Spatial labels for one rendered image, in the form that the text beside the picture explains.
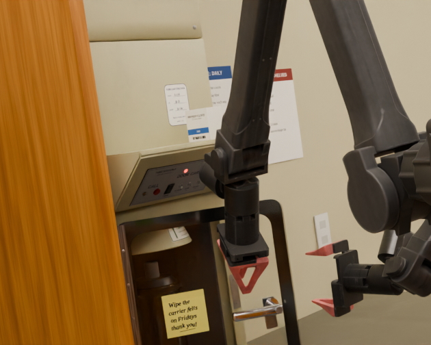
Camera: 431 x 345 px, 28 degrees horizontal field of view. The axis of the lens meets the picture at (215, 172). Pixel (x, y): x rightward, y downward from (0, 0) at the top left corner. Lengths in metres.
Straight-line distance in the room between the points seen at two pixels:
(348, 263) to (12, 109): 0.70
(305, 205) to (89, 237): 1.32
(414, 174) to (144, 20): 0.82
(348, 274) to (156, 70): 0.53
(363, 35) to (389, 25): 2.15
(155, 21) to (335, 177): 1.28
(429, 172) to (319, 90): 1.87
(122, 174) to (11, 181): 0.22
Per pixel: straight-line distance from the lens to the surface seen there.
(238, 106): 1.28
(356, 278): 1.66
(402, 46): 3.23
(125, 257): 1.51
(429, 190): 0.92
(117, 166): 1.46
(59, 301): 1.52
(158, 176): 1.49
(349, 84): 1.03
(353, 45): 1.02
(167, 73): 1.65
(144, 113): 1.59
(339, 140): 2.82
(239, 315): 1.51
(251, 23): 1.20
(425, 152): 0.92
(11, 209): 1.59
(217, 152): 1.33
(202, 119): 1.59
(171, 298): 1.53
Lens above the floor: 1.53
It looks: 3 degrees down
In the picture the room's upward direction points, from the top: 8 degrees counter-clockwise
